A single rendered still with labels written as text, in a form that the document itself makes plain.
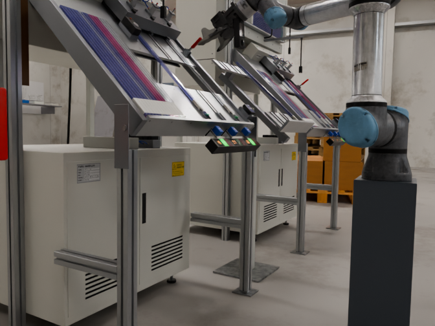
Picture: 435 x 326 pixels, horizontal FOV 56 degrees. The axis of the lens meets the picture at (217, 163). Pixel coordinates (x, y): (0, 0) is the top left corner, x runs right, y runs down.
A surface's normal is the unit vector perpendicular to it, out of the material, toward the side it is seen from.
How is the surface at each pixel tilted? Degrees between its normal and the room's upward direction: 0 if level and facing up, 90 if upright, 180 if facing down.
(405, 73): 90
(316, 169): 90
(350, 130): 98
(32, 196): 90
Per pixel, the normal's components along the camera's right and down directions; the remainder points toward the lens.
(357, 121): -0.76, 0.17
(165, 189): 0.86, 0.05
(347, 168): -0.21, 0.07
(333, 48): -0.43, 0.06
